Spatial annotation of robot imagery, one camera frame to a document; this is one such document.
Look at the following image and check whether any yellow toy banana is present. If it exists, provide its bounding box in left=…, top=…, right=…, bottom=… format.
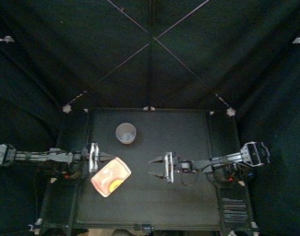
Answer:
left=108, top=180, right=126, bottom=192

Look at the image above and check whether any black table edge clamp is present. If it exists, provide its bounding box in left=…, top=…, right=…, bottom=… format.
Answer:
left=133, top=223, right=156, bottom=233

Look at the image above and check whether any thin diagonal brace wire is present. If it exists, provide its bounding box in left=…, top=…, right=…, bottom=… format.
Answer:
left=105, top=0, right=232, bottom=109
left=66, top=0, right=211, bottom=107

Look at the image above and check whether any pink plate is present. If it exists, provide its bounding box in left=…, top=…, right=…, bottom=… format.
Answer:
left=90, top=157, right=134, bottom=198

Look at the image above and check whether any translucent plastic cup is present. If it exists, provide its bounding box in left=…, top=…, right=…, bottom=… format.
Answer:
left=116, top=122, right=138, bottom=146

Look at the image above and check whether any black vertical frame pole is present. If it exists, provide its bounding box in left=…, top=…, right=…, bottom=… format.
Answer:
left=148, top=0, right=154, bottom=109

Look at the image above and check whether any silver frame foot bracket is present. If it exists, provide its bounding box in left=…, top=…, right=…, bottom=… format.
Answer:
left=27, top=218, right=45, bottom=235

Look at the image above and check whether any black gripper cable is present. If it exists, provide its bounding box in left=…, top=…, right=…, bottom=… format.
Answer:
left=180, top=171, right=200, bottom=187

